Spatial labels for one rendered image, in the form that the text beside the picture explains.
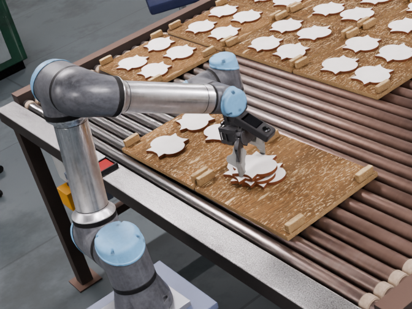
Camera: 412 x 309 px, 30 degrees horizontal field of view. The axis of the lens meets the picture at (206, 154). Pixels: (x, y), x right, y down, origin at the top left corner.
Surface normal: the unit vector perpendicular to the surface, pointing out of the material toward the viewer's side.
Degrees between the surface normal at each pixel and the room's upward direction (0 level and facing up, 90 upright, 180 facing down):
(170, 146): 0
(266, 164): 0
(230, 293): 0
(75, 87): 51
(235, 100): 87
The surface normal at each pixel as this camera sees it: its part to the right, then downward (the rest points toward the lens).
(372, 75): -0.23, -0.84
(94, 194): 0.53, 0.26
